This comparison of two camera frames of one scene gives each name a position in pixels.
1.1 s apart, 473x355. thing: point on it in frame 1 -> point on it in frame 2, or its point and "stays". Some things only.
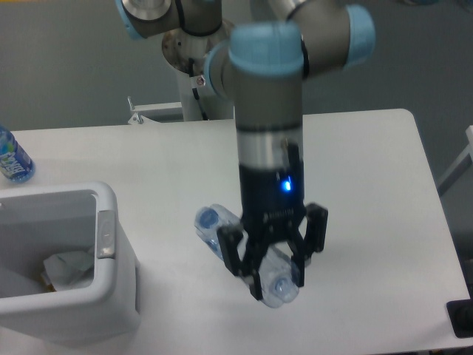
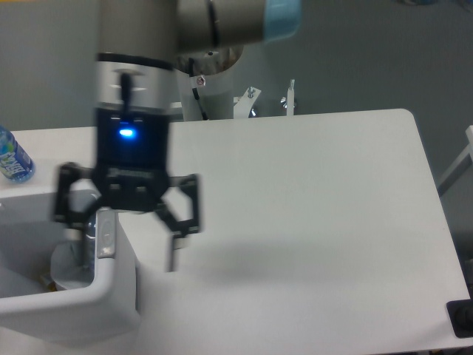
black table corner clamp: x=460 y=314 stays
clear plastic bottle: x=274 y=270 -> x=89 y=242
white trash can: x=37 y=222 stays
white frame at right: x=460 y=166 stays
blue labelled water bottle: x=15 y=163 stays
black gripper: x=274 y=200 -> x=131 y=172
